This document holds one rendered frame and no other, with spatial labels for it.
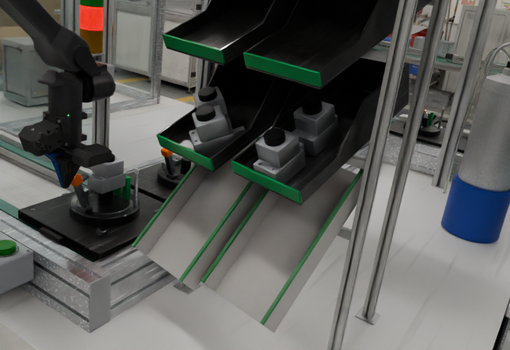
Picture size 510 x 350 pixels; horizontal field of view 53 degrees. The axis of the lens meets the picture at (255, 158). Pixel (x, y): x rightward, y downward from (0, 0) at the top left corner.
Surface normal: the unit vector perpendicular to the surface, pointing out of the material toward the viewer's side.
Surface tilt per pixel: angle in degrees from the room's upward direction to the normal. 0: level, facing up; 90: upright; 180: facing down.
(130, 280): 90
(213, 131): 103
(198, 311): 0
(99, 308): 90
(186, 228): 45
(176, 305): 0
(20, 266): 90
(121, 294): 90
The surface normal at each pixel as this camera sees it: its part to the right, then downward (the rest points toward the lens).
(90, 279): 0.12, -0.93
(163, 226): 0.72, 0.32
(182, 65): -0.55, 0.22
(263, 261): -0.40, -0.54
